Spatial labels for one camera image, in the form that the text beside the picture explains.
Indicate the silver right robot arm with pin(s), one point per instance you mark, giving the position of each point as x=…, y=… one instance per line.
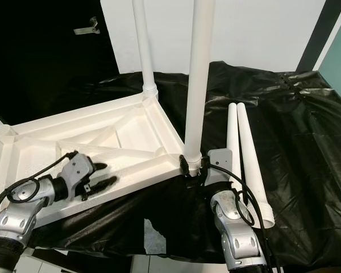
x=236, y=239

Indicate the wide grey tape piece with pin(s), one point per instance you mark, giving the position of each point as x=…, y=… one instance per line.
x=153, y=239

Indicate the black plastic cover sheet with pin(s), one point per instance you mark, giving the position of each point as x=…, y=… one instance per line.
x=318, y=159

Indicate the black door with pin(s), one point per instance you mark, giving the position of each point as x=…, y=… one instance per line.
x=34, y=57

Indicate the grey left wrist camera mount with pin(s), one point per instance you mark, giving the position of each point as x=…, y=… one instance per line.
x=79, y=169

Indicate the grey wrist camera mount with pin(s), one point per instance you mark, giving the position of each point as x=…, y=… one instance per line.
x=79, y=169
x=219, y=165

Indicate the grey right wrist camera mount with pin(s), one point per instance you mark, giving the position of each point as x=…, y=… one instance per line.
x=219, y=165

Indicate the black wall column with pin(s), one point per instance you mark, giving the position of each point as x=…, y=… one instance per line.
x=321, y=31

